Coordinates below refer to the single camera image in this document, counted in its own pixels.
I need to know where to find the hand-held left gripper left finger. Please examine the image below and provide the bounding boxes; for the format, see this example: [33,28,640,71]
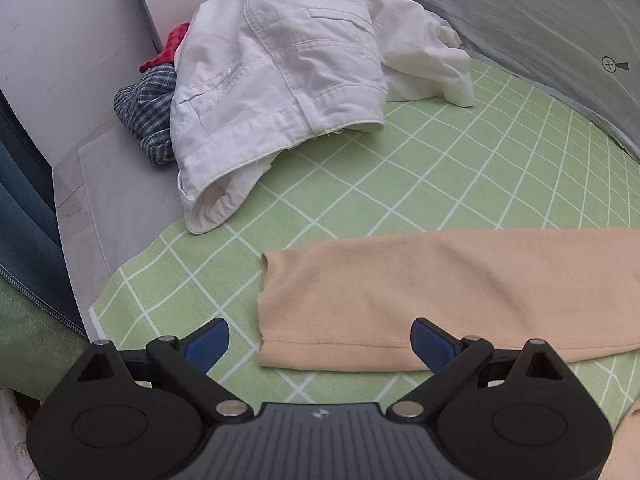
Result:
[65,317,256,423]

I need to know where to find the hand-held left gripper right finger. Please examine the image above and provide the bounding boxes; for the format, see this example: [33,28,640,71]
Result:
[386,317,576,421]

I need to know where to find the beige shirt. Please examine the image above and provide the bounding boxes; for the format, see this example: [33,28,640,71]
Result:
[256,227,640,480]

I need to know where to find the green checked bed sheet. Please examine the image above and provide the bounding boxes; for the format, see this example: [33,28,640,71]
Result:
[89,55,640,421]

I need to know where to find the green fuzzy cloth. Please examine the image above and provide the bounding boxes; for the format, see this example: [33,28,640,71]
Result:
[0,280,93,401]

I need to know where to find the white lace cloth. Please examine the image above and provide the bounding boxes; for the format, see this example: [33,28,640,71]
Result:
[0,389,36,480]

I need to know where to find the blue denim cloth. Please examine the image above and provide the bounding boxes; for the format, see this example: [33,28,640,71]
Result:
[0,90,88,338]

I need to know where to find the blue plaid garment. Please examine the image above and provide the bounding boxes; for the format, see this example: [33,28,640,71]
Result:
[114,64,178,166]

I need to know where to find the white pants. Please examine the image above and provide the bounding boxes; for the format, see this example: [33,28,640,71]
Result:
[170,0,388,236]

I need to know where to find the red checked garment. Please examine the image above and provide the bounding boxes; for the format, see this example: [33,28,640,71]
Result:
[139,22,191,73]

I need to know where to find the grey printed bed sheet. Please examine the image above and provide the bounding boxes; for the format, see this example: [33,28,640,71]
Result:
[380,0,640,161]

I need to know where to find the white headboard panel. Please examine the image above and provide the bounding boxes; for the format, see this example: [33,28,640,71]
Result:
[125,0,168,58]

